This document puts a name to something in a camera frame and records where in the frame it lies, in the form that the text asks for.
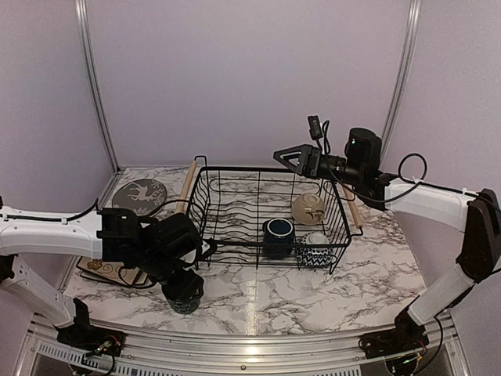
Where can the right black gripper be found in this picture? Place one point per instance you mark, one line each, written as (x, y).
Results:
(311, 157)

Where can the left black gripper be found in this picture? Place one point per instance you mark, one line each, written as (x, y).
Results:
(192, 283)

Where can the beige ceramic bowl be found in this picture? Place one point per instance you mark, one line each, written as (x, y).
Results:
(308, 209)

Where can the floral square plate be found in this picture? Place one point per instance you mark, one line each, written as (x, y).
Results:
(105, 269)

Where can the dark blue mug front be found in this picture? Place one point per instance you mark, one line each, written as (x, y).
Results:
(278, 238)

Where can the dark blue mug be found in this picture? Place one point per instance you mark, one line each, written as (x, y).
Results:
(186, 307)
(278, 238)

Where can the blue white patterned bowl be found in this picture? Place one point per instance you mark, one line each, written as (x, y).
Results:
(314, 251)

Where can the grey reindeer round plate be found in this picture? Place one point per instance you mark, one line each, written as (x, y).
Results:
(141, 196)

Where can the white square plate black rim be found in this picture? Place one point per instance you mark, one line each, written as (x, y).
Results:
(139, 280)

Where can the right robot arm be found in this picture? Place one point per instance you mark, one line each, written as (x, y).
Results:
(475, 215)

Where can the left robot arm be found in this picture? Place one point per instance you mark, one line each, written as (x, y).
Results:
(165, 250)

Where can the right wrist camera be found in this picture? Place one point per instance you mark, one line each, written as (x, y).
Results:
(315, 127)

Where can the black wire dish rack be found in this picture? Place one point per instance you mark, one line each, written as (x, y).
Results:
(229, 205)

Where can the front aluminium rail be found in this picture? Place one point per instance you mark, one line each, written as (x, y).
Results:
(150, 352)

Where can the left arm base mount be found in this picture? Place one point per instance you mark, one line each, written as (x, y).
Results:
(96, 341)

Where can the right aluminium frame post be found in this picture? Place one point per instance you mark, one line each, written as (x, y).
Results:
(404, 67)

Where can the aluminium frame post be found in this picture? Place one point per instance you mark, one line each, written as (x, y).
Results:
(81, 9)
(404, 67)

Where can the left aluminium frame post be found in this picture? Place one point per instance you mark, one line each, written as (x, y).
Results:
(81, 9)

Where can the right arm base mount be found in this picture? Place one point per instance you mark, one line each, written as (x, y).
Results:
(391, 348)

